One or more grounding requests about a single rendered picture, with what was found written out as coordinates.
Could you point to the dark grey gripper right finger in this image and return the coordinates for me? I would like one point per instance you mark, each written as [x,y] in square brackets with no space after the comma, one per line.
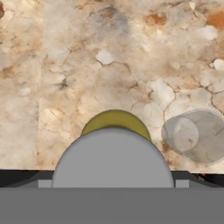
[182,183]

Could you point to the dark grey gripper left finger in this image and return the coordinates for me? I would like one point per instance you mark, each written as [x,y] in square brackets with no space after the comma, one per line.
[44,183]

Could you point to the clear glass cup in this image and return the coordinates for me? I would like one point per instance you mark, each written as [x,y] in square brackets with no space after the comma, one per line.
[201,137]

